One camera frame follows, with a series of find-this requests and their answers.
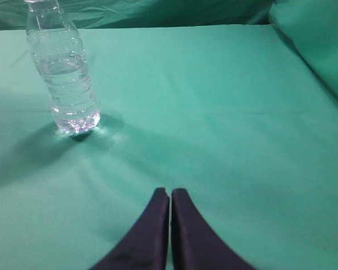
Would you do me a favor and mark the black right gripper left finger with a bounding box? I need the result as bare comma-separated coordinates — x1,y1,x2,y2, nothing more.
91,187,170,270

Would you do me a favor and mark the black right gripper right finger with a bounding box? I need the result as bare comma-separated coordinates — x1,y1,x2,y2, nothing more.
171,188,254,270

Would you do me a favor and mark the clear plastic water bottle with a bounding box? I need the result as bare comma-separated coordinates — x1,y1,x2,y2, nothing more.
26,1,100,135

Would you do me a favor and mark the green backdrop cloth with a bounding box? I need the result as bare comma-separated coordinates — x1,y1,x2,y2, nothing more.
0,0,338,110

